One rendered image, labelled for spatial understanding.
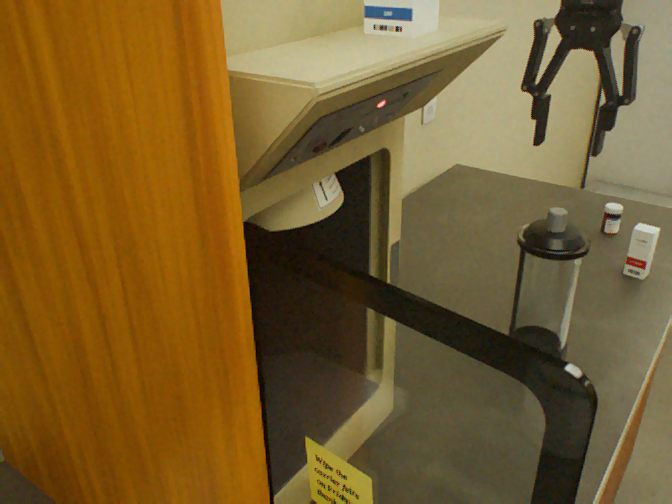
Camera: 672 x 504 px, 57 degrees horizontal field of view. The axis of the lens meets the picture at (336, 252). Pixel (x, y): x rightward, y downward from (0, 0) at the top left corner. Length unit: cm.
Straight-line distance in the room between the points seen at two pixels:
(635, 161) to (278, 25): 320
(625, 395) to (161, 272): 81
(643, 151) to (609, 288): 231
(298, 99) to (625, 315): 97
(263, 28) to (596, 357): 83
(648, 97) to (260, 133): 319
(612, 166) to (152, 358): 332
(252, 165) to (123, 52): 12
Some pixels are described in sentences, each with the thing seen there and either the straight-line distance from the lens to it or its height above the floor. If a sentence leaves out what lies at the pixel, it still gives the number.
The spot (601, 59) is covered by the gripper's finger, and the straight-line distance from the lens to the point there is 91.
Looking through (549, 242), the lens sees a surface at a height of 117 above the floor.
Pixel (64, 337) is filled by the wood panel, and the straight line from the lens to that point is 63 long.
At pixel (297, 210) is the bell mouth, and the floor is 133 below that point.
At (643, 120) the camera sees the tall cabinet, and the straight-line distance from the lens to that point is 358.
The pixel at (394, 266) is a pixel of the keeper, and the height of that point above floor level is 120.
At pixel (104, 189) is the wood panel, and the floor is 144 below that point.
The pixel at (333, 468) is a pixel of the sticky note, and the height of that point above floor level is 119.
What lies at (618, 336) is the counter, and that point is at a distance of 122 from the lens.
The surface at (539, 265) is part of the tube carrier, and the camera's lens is 98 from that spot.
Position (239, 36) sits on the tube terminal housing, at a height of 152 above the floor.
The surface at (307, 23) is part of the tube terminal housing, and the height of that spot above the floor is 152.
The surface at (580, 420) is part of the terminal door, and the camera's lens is 37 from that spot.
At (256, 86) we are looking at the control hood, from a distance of 44.
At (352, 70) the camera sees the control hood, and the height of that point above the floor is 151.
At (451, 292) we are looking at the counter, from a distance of 126.
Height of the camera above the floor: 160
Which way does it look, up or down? 28 degrees down
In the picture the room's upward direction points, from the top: 1 degrees counter-clockwise
